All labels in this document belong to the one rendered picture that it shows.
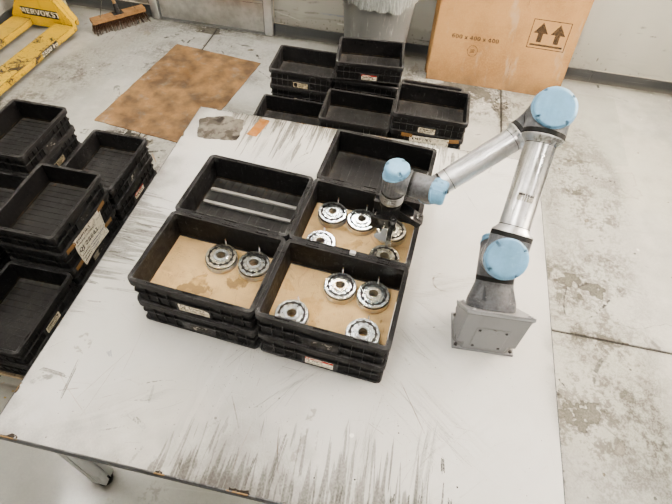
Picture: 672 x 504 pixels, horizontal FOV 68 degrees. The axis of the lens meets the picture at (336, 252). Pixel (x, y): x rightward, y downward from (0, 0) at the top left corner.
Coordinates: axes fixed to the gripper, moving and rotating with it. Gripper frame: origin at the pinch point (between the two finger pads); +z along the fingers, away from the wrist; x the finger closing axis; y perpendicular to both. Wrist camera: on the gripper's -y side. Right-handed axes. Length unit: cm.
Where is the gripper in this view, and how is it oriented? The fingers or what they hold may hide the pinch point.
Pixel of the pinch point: (390, 237)
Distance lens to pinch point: 172.5
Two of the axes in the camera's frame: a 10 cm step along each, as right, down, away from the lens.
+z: -0.2, 5.5, 8.4
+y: -9.6, -2.4, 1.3
